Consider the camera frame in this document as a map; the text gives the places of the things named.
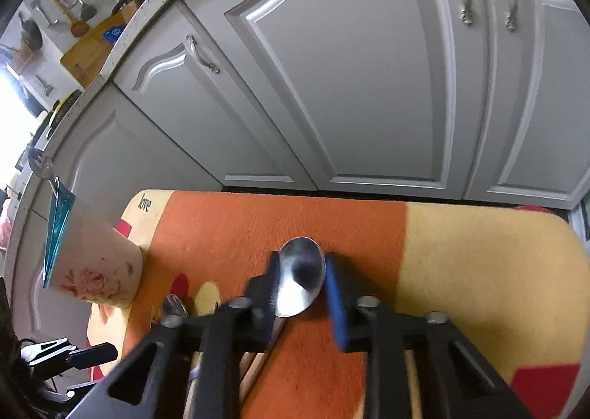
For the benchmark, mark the large metal spoon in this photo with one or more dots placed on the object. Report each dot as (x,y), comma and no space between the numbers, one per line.
(299,281)

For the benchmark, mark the wooden cutting board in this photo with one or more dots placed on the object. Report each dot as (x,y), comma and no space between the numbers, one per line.
(87,55)

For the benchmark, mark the black hanging frying pan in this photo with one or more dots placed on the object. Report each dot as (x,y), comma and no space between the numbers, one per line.
(32,34)

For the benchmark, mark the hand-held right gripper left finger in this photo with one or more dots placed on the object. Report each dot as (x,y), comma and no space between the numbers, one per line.
(272,290)

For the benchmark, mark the small metal spoon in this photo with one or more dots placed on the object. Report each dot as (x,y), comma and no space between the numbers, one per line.
(39,161)

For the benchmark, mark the wooden chopstick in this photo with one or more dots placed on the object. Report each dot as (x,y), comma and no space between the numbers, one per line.
(251,370)

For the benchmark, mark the teal utensil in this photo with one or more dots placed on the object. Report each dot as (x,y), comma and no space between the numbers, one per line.
(57,225)

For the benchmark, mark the orange yellow printed blanket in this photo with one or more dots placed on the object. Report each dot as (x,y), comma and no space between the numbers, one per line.
(461,262)

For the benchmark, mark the floral print cup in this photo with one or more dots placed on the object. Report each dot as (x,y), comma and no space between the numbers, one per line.
(92,257)

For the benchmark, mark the grey cabinet door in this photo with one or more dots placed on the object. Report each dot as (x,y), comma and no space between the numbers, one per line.
(345,78)
(198,124)
(544,101)
(115,161)

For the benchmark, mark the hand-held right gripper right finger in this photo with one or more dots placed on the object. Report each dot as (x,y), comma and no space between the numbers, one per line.
(334,304)

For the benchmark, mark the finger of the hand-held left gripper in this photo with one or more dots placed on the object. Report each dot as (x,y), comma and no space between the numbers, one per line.
(92,353)

